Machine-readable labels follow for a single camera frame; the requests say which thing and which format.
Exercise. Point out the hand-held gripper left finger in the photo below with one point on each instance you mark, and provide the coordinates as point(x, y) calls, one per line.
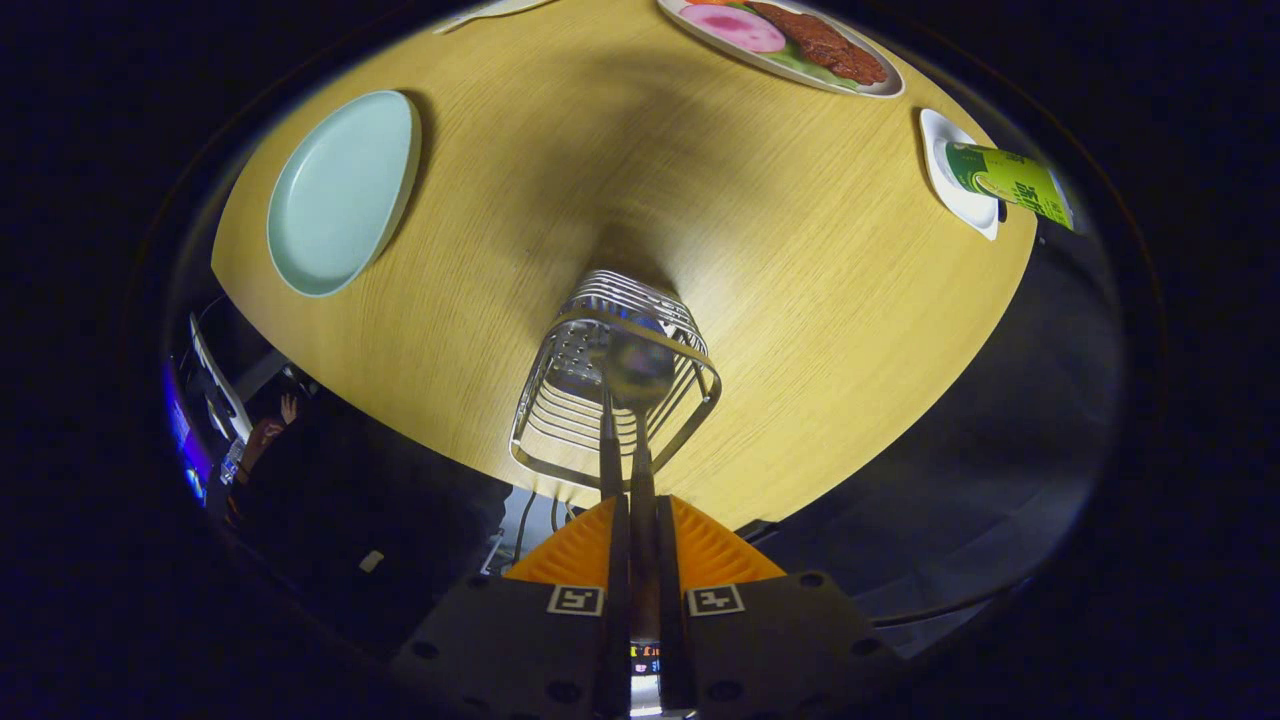
point(618, 600)

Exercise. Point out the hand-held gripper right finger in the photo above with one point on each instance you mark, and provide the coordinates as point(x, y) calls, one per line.
point(668, 600)

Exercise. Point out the silver metal spoon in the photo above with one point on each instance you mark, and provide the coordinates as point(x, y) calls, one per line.
point(642, 520)

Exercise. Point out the silver metal fork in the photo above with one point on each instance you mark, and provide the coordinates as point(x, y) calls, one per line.
point(609, 450)

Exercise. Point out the lit computer screen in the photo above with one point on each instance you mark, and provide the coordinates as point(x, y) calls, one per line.
point(188, 445)

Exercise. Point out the light blue plate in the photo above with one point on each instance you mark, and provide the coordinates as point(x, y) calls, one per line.
point(340, 195)

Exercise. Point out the white square coaster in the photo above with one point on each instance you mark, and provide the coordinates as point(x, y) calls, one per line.
point(955, 195)

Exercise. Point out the green printed can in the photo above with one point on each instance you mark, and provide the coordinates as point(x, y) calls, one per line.
point(1010, 180)

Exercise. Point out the white plate with food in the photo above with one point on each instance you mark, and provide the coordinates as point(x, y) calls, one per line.
point(790, 40)

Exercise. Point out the white divided dish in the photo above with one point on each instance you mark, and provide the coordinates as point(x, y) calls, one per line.
point(490, 10)

